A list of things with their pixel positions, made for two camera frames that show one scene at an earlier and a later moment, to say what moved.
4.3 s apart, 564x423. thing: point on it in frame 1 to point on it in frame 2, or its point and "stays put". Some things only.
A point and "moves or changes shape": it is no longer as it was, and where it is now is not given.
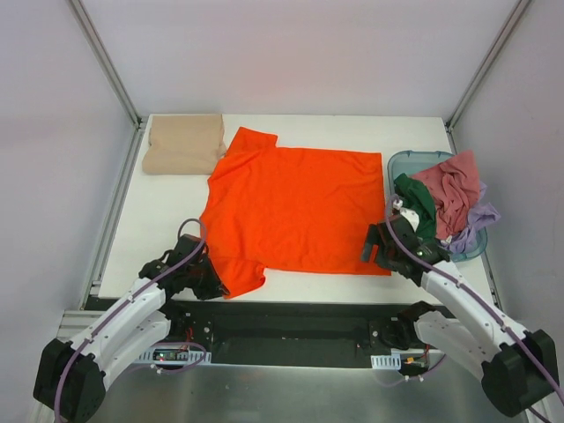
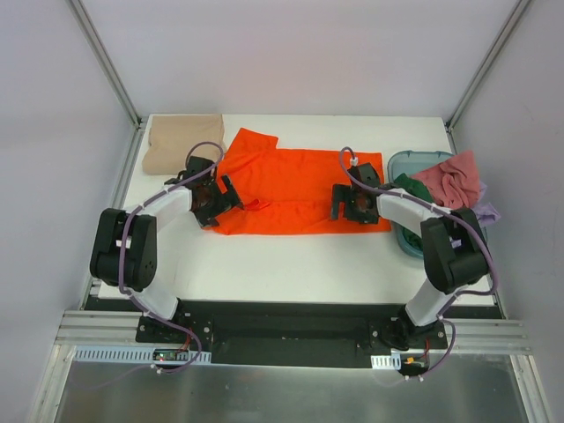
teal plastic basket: [412, 162] stays put
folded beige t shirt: [184, 144] stays put
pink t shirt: [455, 187] stays put
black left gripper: [211, 279] to [221, 203]
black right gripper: [376, 246] to [345, 204]
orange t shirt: [276, 210] moves or changes shape
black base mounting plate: [284, 332] stays put
